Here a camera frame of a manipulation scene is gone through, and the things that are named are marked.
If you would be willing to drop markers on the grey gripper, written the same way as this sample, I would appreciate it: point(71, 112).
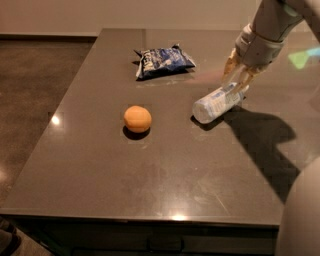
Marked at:
point(257, 50)

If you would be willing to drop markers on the clear blue-label plastic bottle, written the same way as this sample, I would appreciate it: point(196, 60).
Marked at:
point(218, 102)

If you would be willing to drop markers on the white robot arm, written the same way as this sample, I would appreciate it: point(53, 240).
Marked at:
point(287, 151)

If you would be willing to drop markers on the blue chip bag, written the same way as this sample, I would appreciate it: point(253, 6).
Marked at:
point(162, 61)

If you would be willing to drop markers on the orange fruit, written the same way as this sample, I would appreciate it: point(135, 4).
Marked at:
point(137, 119)

